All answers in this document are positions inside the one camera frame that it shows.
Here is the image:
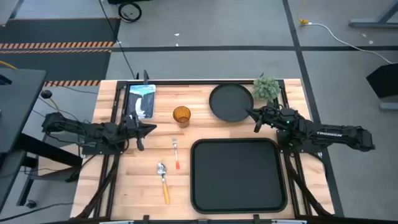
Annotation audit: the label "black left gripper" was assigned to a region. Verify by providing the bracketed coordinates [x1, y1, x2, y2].
[124, 111, 157, 152]

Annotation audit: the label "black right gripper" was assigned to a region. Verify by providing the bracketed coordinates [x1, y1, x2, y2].
[246, 105, 282, 134]

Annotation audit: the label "black round plate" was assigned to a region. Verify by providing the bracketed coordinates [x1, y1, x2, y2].
[208, 83, 255, 123]

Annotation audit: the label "amber translucent cup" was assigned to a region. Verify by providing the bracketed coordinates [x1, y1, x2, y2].
[172, 106, 192, 129]

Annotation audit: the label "fork with orange handle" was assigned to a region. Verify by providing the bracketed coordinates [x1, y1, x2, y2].
[172, 138, 181, 170]

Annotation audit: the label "black rectangular tray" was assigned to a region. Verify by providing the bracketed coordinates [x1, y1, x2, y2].
[190, 138, 289, 215]

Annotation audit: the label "small green potted plant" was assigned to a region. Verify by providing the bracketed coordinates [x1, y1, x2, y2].
[252, 76, 282, 103]

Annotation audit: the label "dark grey desk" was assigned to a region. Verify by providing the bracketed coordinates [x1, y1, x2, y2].
[0, 67, 83, 215]

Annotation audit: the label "black box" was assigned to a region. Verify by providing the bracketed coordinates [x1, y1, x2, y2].
[366, 63, 398, 99]

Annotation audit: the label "black mat orange hazard stripes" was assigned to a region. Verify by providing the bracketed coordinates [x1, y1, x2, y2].
[0, 17, 121, 87]

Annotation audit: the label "grey metal desk leg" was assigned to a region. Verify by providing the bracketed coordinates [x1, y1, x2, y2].
[348, 0, 398, 29]

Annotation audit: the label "spoon with yellow handle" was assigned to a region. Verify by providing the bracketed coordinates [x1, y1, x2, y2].
[156, 162, 171, 205]

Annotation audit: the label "long black floor cable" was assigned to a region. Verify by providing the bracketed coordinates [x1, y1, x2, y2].
[98, 0, 138, 79]

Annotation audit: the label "coiled black cable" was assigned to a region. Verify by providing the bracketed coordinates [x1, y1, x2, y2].
[117, 1, 143, 23]

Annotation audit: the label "white floor cable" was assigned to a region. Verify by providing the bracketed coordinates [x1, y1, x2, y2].
[310, 22, 393, 65]

